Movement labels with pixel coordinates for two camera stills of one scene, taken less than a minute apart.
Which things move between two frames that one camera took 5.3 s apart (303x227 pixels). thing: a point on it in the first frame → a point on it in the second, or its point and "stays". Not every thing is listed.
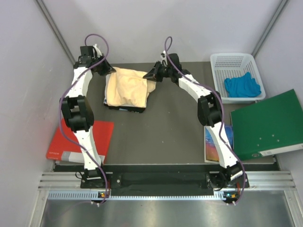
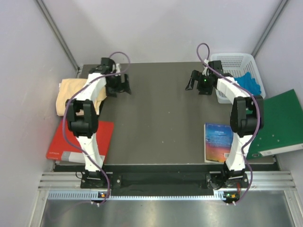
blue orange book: [211, 152] stays
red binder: [64, 145] stays
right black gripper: [153, 74] → [195, 76]
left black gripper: [107, 69] → [123, 87]
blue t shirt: [243, 86] stays
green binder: [271, 126] stays
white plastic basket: [228, 65] stays
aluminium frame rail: [67, 186] stays
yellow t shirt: [128, 87] → [67, 88]
